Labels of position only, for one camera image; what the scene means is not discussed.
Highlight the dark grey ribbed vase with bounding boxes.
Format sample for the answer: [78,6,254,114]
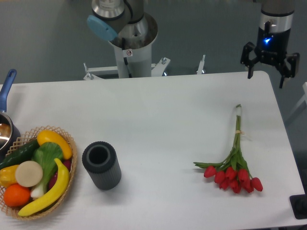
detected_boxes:
[82,141,122,190]

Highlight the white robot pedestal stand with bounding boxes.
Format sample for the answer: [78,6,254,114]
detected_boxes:
[87,0,170,78]

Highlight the dark red vegetable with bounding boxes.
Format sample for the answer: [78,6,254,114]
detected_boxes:
[48,160,71,190]

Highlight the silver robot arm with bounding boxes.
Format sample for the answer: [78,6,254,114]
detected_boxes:
[240,0,300,89]

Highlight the orange fruit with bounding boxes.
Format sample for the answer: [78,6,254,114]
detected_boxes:
[3,184,30,207]

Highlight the beige round disc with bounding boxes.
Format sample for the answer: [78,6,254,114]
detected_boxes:
[15,161,43,187]

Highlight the red tulip bouquet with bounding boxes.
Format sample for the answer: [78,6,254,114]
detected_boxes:
[193,104,263,194]

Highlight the blue handled saucepan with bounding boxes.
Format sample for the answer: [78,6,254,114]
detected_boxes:
[0,69,21,161]

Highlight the woven wicker basket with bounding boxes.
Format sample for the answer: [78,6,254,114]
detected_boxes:
[0,126,78,220]

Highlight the green bok choy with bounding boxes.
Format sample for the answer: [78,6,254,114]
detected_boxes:
[31,142,63,199]

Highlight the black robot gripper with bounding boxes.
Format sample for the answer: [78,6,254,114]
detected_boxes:
[240,11,300,89]

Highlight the green cucumber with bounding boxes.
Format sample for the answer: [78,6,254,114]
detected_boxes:
[0,139,40,169]

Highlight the yellow banana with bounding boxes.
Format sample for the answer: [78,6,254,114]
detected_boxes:
[18,158,70,217]

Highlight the black device at edge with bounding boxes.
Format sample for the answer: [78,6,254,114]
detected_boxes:
[289,194,307,219]

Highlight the yellow bell pepper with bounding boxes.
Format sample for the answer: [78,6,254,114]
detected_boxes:
[0,165,19,187]

